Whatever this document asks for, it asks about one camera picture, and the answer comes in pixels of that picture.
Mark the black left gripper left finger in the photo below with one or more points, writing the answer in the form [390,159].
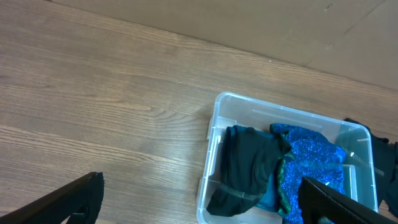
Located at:
[77,202]

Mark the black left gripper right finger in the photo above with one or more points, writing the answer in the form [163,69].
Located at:
[317,200]

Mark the blue sequin garment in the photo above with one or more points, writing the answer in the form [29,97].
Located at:
[310,155]

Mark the black garment with tape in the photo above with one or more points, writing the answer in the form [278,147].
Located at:
[248,168]

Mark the clear plastic storage container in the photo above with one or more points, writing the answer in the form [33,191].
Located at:
[232,109]

